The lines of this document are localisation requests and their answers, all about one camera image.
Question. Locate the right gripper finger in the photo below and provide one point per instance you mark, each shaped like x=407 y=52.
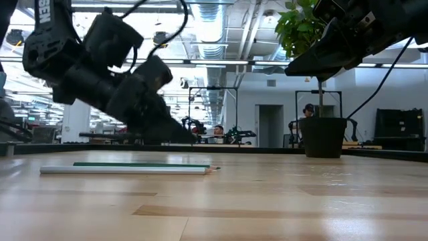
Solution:
x=317 y=63

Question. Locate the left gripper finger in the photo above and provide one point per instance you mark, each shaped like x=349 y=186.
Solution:
x=164 y=134

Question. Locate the white pencil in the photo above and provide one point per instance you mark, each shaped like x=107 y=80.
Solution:
x=120 y=170

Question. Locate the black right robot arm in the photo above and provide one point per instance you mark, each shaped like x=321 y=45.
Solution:
x=423 y=20

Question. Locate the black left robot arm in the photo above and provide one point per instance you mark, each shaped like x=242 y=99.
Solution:
x=50 y=47

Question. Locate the neighbouring rig robot arm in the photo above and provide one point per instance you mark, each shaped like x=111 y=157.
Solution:
x=240 y=134
x=195 y=125

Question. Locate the green pencil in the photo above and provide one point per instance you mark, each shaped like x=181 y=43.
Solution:
x=140 y=164

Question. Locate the green leafy plant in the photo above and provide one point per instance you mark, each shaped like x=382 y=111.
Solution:
x=297 y=30

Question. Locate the person with headphones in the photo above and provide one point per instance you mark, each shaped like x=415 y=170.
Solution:
x=308 y=110

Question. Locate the black plant pot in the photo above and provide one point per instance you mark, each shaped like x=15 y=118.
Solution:
x=322 y=137

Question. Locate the grey doorway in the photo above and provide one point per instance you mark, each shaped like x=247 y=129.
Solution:
x=269 y=127

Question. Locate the ceiling light strip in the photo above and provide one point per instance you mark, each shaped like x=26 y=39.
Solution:
x=217 y=62

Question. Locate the black equipment case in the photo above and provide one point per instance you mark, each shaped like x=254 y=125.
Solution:
x=398 y=127

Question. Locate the black camera rig frame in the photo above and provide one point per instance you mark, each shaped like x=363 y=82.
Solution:
x=304 y=91
x=214 y=88

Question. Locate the black aluminium table frame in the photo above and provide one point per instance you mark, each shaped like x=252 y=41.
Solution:
x=100 y=148

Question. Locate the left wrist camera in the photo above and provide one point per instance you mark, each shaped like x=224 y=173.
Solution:
x=110 y=37

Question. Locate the silver ventilation duct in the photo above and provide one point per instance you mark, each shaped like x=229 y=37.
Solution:
x=210 y=30

